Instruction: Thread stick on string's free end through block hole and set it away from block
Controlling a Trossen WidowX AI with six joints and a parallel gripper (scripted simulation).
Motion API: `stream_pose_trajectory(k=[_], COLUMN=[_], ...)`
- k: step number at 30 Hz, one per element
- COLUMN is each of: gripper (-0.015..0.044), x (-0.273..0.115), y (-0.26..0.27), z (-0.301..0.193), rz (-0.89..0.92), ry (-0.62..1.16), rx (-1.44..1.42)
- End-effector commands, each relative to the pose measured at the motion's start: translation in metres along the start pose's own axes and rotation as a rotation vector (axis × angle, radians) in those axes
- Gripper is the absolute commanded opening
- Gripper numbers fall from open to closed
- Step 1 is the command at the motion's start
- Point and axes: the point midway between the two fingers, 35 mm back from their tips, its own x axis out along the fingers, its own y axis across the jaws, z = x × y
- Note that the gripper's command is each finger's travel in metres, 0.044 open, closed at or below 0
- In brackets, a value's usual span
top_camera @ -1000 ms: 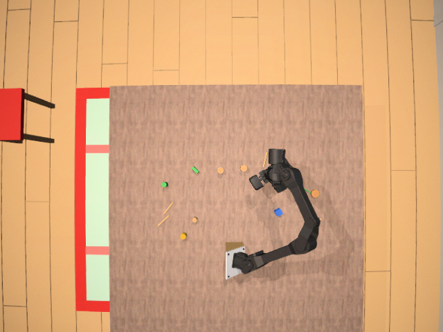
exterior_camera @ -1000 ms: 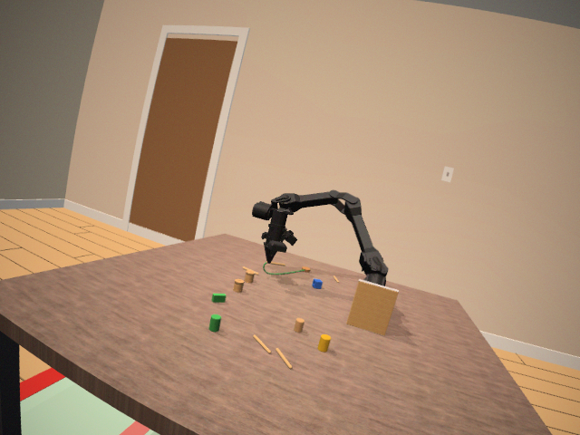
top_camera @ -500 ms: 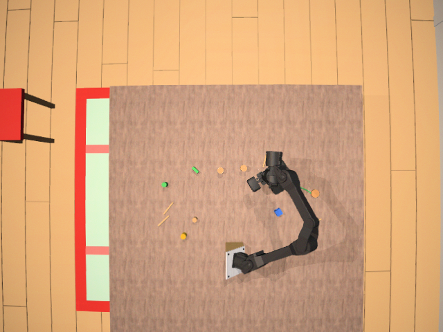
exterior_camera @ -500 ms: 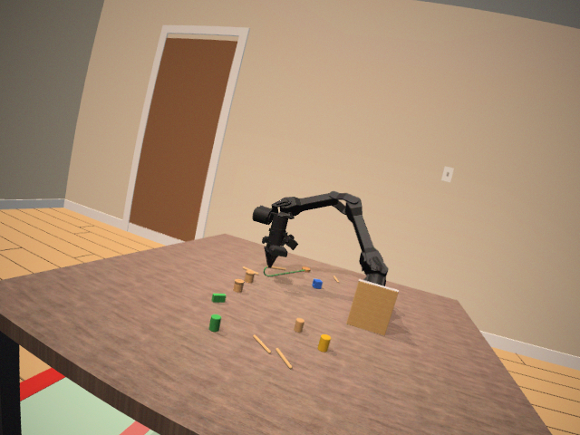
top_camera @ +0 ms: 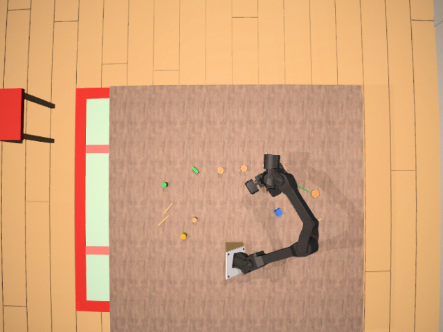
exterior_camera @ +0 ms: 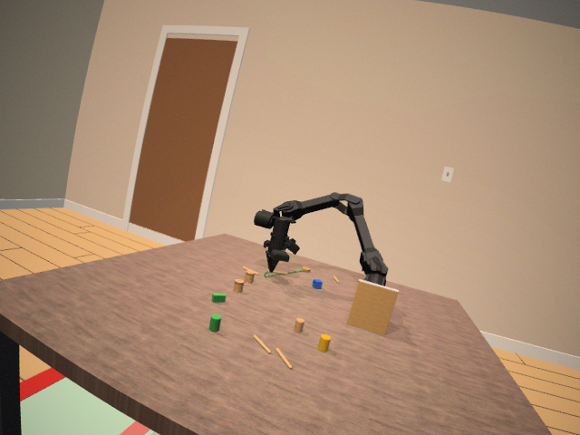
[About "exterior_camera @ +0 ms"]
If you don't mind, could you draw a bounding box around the yellow cylinder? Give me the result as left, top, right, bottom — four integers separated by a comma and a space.
318, 334, 331, 352

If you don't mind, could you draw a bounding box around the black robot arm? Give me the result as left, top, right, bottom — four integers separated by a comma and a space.
254, 192, 388, 286

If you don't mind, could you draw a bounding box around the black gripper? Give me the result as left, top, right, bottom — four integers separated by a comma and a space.
263, 231, 290, 273

